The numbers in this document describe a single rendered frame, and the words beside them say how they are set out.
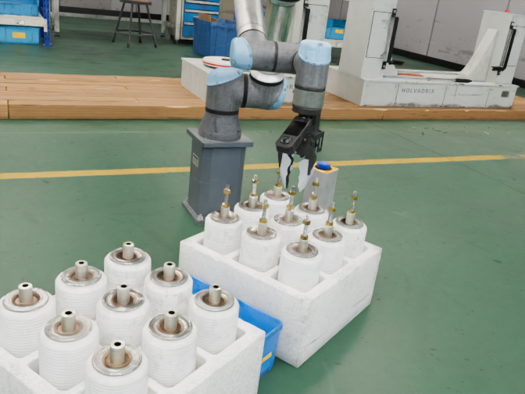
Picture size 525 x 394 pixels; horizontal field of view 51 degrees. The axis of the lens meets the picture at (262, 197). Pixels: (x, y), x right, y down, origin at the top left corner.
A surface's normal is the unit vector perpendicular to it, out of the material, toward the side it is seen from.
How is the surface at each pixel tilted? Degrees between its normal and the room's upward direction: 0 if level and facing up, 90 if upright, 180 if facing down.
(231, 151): 90
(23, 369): 0
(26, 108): 90
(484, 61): 90
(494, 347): 0
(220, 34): 92
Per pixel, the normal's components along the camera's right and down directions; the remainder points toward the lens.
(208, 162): -0.34, 0.31
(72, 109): 0.42, 0.38
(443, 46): -0.90, 0.06
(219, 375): 0.81, 0.30
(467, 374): 0.11, -0.92
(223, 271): -0.59, 0.23
